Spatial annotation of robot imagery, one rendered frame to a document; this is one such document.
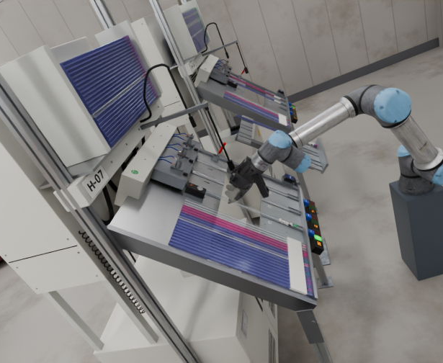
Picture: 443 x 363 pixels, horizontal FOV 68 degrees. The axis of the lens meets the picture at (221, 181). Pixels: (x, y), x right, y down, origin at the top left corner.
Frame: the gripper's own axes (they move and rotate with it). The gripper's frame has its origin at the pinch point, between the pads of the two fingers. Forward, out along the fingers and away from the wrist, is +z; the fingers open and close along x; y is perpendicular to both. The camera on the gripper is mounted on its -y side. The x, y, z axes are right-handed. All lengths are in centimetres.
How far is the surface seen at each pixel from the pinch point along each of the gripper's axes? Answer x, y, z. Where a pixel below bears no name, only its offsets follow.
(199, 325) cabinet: 32, -15, 37
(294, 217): -6.8, -29.0, -6.3
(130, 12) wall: -345, 157, 62
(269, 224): 4.6, -16.9, -3.3
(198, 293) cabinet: 15.1, -12.8, 40.3
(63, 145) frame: 27, 60, -1
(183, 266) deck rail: 38.0, 9.9, 6.4
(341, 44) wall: -385, -93, -65
